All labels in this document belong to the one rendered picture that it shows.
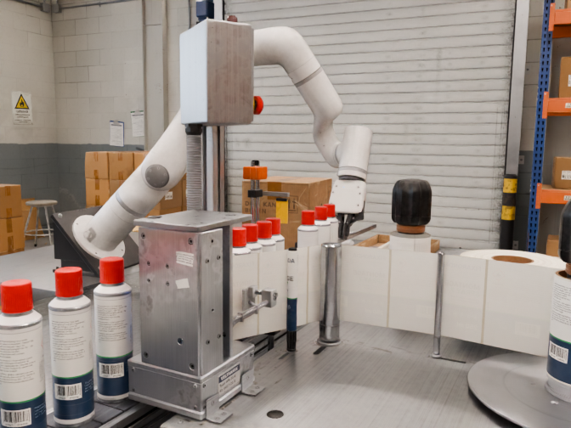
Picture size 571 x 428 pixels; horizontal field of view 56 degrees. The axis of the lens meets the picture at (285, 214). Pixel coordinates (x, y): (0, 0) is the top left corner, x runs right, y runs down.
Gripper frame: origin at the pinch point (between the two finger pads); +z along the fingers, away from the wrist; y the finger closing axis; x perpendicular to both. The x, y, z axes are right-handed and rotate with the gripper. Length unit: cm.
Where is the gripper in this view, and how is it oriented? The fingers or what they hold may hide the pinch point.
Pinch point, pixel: (343, 232)
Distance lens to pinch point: 156.4
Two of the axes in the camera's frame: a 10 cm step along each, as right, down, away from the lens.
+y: 8.9, 0.6, -4.6
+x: 4.3, 2.4, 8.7
